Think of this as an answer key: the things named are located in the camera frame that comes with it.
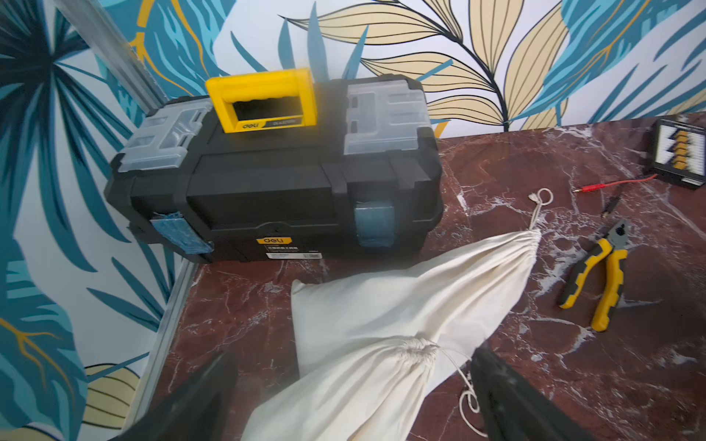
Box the black screwdriver bit case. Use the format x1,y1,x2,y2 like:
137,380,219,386
645,119,705,189

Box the aluminium corner post left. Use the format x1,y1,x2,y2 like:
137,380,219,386
55,0,167,113

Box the cream cloth drawstring bag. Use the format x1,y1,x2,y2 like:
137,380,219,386
242,337,471,440

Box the black plastic toolbox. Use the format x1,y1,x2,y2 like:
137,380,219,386
105,75,444,264

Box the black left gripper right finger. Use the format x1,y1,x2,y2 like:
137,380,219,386
471,345,593,441

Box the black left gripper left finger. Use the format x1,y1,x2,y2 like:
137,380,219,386
115,352,238,441

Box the yellow black pliers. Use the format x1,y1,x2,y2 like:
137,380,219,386
556,218,634,333

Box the black test probe lead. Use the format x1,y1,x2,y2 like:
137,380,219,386
601,185,625,219

